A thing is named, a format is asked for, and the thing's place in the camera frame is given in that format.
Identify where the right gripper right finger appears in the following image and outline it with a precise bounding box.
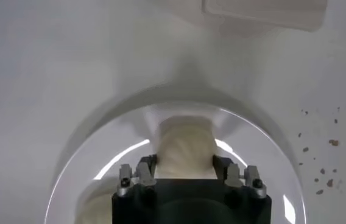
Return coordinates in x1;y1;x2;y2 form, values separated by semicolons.
212;155;267;199

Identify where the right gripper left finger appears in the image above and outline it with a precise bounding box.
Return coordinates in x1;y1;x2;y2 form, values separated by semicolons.
116;155;158;198

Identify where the white steamed baozi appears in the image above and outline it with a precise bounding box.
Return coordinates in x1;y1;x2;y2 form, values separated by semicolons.
154;117;219;180

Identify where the stainless steel steamer basket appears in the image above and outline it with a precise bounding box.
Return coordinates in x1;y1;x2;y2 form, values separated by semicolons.
202;0;328;33

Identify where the white round plate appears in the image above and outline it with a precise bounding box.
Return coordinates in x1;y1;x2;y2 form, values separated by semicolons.
43;102;308;224

